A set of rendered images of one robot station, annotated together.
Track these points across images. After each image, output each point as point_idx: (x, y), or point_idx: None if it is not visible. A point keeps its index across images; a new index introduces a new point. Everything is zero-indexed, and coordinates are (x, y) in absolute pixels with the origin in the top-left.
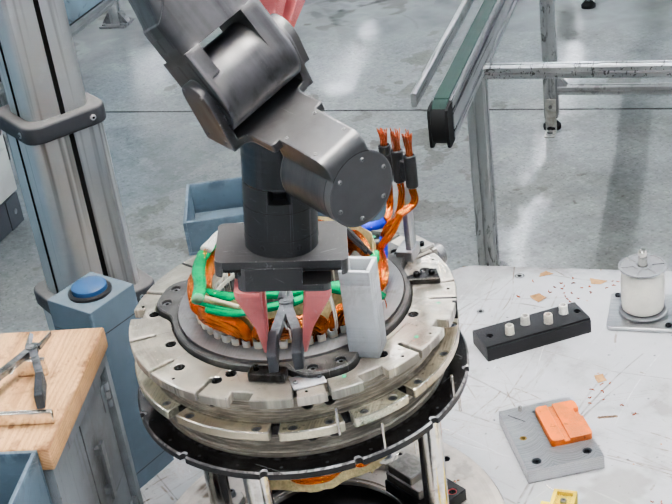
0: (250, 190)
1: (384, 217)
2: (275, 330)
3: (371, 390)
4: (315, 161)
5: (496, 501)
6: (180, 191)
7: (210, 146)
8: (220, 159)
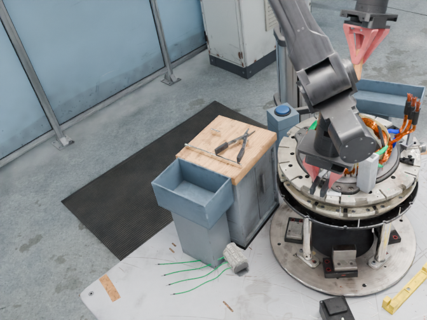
0: (318, 126)
1: (399, 129)
2: (321, 175)
3: (359, 204)
4: (338, 134)
5: (412, 248)
6: (372, 42)
7: (391, 25)
8: (393, 32)
